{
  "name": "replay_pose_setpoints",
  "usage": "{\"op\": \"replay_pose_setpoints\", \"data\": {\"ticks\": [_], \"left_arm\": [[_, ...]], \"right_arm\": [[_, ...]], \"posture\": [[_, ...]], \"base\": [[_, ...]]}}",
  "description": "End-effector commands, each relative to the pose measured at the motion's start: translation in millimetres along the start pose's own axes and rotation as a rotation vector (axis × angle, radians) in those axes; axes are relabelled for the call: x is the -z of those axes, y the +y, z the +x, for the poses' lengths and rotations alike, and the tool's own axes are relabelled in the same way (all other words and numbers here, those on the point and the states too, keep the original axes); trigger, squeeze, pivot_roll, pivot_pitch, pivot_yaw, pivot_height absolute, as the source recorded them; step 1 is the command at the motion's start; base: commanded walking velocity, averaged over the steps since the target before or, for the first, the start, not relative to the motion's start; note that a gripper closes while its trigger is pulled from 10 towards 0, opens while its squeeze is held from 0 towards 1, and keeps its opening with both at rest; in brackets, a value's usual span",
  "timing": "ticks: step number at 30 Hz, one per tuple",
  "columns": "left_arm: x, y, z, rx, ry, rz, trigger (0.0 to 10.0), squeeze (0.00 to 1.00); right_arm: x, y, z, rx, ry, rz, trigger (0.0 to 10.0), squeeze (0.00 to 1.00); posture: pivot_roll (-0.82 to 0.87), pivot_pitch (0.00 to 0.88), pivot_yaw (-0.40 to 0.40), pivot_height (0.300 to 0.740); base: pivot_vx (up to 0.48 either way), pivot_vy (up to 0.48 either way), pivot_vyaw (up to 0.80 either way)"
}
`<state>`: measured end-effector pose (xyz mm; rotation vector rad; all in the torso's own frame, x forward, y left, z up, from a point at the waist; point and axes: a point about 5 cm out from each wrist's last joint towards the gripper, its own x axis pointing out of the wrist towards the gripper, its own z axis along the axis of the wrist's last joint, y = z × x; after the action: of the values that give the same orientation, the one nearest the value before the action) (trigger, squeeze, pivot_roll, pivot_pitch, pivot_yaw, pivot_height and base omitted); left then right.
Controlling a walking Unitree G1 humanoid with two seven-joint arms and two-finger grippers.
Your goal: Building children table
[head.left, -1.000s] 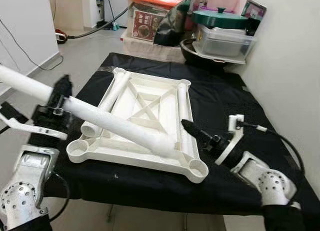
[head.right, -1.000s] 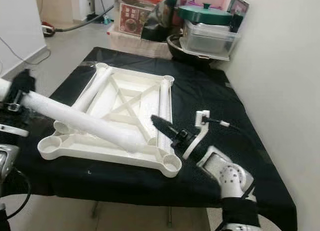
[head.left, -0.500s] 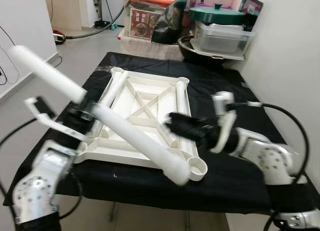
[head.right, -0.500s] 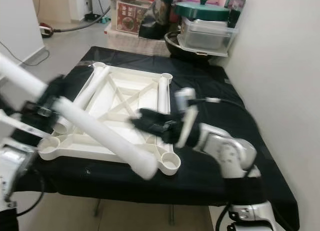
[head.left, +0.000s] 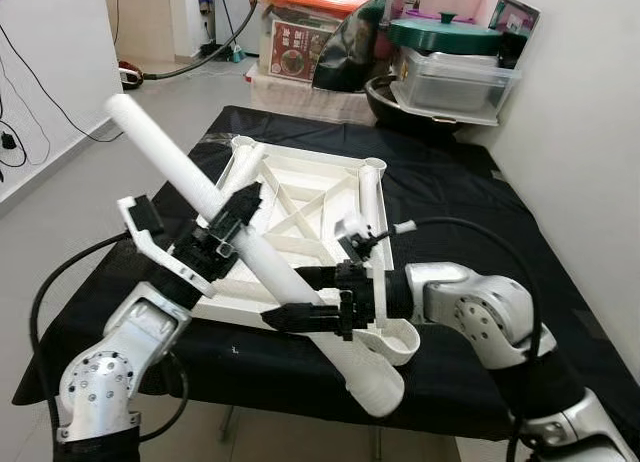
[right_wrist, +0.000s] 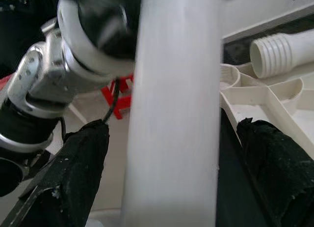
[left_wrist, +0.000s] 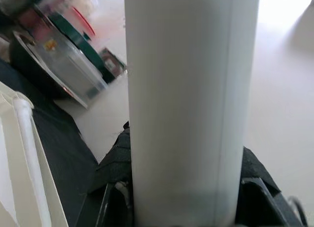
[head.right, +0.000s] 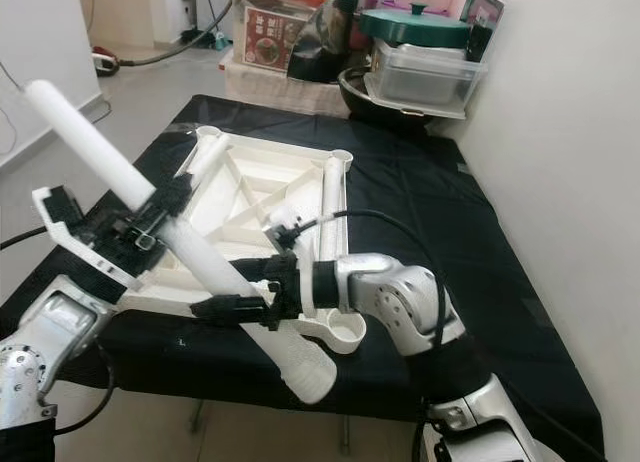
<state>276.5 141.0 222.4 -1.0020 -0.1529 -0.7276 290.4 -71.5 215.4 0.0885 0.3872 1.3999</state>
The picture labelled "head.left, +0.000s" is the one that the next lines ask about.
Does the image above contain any thin black wall cable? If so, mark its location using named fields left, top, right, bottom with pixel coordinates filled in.
left=0, top=22, right=113, bottom=183

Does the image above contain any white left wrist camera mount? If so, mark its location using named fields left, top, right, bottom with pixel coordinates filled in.
left=117, top=194, right=219, bottom=301

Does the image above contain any white plastic table leg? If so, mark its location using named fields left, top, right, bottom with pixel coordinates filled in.
left=105, top=92, right=407, bottom=419
left=357, top=160, right=393, bottom=283
left=222, top=140, right=269, bottom=198

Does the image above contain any beige cloth covered bench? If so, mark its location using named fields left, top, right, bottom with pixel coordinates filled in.
left=248, top=67, right=381, bottom=123

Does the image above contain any clear plastic lidded container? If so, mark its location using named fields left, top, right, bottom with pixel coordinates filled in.
left=390, top=50, right=523, bottom=118

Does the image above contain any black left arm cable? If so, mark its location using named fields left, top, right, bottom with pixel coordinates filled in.
left=28, top=232, right=136, bottom=443

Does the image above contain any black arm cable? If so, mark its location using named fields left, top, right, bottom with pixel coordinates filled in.
left=28, top=232, right=136, bottom=443
left=412, top=217, right=546, bottom=462

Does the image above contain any black wok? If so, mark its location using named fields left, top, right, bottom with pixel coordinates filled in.
left=363, top=74, right=471, bottom=133

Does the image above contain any black shiny bag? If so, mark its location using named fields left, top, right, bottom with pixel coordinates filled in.
left=312, top=0, right=409, bottom=93

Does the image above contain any black tablecloth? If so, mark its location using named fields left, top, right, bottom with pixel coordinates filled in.
left=12, top=104, right=629, bottom=445

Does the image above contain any green pot lid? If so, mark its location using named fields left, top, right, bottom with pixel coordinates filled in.
left=388, top=12, right=503, bottom=55

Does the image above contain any small vacuum cleaner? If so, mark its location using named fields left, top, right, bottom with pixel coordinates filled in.
left=117, top=60, right=148, bottom=91

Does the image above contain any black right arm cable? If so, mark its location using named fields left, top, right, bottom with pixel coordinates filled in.
left=412, top=217, right=546, bottom=462

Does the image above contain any storage box with orange lid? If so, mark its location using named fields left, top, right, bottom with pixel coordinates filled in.
left=255, top=0, right=366, bottom=83

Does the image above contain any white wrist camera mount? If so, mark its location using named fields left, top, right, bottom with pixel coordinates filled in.
left=335, top=212, right=401, bottom=263
left=117, top=194, right=219, bottom=301

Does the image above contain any white plastic table top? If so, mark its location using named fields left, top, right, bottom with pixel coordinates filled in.
left=190, top=134, right=423, bottom=368

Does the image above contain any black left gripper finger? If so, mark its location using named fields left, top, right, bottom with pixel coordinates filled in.
left=212, top=182, right=265, bottom=238

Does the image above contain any dark picture frame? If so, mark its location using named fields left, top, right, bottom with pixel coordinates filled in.
left=488, top=0, right=541, bottom=43

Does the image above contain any black vacuum hose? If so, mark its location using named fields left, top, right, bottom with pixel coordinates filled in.
left=140, top=0, right=263, bottom=83

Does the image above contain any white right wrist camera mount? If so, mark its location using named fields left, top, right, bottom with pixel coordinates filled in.
left=335, top=212, right=401, bottom=263

